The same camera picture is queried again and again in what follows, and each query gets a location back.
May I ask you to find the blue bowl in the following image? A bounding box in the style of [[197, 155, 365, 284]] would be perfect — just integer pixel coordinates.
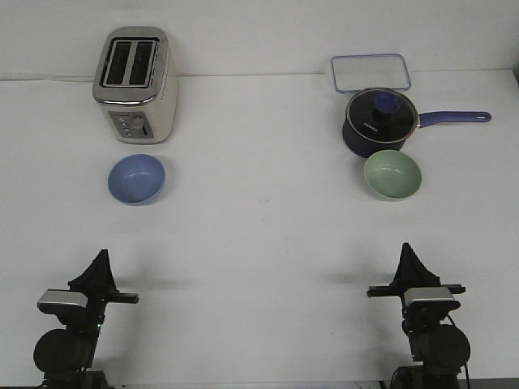
[[107, 154, 165, 206]]

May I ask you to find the glass pot lid blue knob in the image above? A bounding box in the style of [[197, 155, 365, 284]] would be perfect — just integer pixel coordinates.
[[345, 88, 418, 143]]

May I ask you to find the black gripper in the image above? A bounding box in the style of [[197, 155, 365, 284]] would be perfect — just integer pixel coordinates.
[[66, 249, 139, 328], [367, 242, 465, 328]]

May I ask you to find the green bowl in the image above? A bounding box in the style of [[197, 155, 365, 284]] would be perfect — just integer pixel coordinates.
[[363, 150, 422, 201]]

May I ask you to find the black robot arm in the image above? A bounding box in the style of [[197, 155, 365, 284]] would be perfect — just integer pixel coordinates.
[[367, 242, 471, 388], [33, 249, 139, 388]]

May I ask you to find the clear container lid blue rim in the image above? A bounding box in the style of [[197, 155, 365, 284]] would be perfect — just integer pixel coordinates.
[[330, 53, 412, 94]]

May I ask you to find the silver two-slot toaster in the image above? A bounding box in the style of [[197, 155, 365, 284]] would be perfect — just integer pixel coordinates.
[[92, 26, 178, 144]]

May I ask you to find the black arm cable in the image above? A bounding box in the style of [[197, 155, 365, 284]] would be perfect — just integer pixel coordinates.
[[445, 314, 474, 389]]

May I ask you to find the dark blue saucepan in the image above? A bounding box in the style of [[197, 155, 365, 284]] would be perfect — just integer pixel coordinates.
[[342, 111, 492, 158]]

